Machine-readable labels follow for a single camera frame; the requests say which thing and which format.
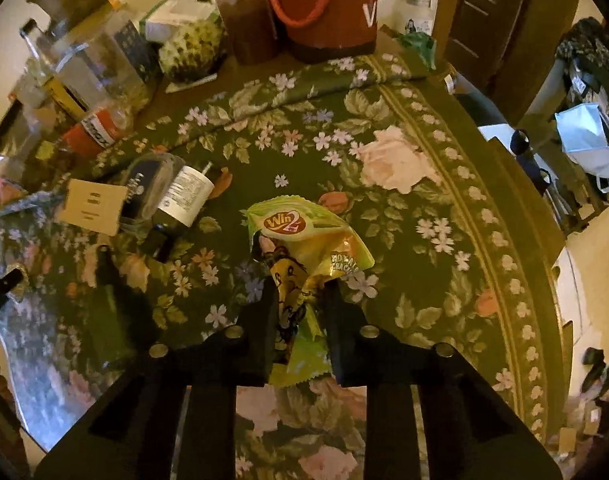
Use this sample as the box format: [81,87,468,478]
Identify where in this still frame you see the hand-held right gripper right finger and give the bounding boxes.
[325,277,568,480]

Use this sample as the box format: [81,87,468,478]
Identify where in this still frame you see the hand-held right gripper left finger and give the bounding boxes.
[34,275,280,480]

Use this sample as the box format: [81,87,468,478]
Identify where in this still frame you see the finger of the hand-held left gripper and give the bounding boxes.
[0,269,24,328]

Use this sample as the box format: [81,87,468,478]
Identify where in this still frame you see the beige paper card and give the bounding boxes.
[56,177,129,237]

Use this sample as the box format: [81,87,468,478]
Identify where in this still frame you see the yellow snack packet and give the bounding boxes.
[242,194,375,391]

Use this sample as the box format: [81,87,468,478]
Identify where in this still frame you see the dark bottle white label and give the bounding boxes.
[147,162,216,263]

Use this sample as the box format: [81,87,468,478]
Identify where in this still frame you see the dark floral tablecloth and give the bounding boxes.
[0,52,568,480]

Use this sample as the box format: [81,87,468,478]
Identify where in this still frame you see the red label plastic bottle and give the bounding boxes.
[54,105,135,158]

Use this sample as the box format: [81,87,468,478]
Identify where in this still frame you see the yellow label sauce bottle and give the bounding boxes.
[9,19,90,121]

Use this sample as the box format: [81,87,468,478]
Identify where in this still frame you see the clear glass jar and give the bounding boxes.
[49,7,158,106]

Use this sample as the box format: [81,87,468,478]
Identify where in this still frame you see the white side table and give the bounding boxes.
[479,122,550,171]

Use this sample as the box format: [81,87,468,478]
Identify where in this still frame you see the black mug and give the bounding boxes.
[509,129,535,158]

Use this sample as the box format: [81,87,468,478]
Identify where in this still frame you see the green filled glass jar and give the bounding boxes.
[157,20,228,83]

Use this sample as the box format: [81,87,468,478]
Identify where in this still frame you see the green plastic bag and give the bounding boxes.
[392,30,438,71]

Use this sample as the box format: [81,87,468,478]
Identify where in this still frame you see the red thermos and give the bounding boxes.
[266,0,380,63]

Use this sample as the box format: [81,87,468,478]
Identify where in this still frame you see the brown liquid jar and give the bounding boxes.
[212,0,280,66]

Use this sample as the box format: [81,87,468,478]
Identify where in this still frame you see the pale plastic bag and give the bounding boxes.
[555,102,609,193]

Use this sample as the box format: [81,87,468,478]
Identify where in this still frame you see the white lid glass jar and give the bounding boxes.
[395,0,435,36]

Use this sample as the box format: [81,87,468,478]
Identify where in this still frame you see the dark wooden door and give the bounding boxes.
[445,0,583,111]

